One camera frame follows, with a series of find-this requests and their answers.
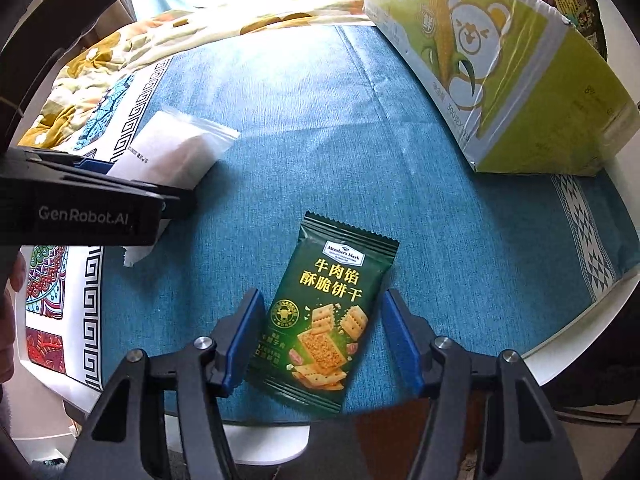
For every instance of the yellow floral quilt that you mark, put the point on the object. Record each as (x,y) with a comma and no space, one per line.
(100,60)

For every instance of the blue tablecloth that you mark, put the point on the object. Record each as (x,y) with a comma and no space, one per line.
(350,160)

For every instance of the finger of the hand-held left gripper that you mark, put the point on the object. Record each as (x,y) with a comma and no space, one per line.
(97,166)
(65,15)

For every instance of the white plastic packet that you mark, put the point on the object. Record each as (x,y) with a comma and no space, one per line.
(170,145)

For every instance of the green cracker packet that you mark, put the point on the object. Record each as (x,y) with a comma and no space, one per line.
(325,310)

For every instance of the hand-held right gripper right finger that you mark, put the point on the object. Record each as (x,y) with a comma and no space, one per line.
(402,340)

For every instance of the mandala patterned cloth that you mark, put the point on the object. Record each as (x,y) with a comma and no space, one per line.
(50,310)

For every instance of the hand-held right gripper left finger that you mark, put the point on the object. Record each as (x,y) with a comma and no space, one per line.
(245,332)

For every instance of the person's left hand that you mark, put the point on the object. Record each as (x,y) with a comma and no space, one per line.
(7,330)

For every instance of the green printed cardboard box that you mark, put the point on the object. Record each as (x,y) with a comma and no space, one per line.
(525,85)

